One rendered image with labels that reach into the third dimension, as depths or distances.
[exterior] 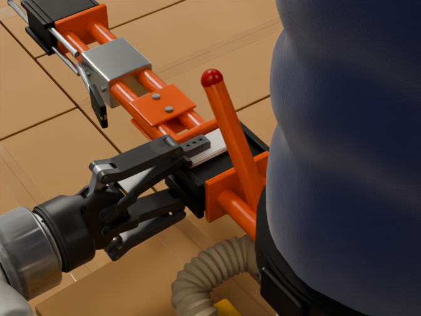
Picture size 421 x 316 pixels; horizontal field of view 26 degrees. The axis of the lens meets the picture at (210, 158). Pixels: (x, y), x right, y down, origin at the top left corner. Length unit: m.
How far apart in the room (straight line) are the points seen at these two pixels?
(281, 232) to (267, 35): 1.42
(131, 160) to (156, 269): 0.19
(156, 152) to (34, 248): 0.16
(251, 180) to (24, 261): 0.24
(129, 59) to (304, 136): 0.54
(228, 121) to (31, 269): 0.24
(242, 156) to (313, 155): 0.31
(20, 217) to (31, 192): 0.84
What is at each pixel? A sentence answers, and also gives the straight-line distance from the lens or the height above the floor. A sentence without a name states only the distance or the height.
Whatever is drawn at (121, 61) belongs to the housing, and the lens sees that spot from 1.12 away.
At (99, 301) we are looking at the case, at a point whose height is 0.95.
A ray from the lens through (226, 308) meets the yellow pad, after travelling 1.01.
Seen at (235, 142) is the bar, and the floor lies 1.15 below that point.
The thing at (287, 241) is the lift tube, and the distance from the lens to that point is 0.70.
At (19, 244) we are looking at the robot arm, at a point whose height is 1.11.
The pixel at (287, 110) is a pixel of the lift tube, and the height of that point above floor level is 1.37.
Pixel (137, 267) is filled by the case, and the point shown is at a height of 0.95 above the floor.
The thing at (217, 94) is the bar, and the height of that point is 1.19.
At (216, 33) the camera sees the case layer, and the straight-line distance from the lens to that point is 2.10.
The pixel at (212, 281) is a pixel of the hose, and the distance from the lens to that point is 0.97.
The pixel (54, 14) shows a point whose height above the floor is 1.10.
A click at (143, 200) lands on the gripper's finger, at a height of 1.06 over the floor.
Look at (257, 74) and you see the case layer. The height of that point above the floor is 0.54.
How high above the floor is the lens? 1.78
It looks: 44 degrees down
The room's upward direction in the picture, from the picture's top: straight up
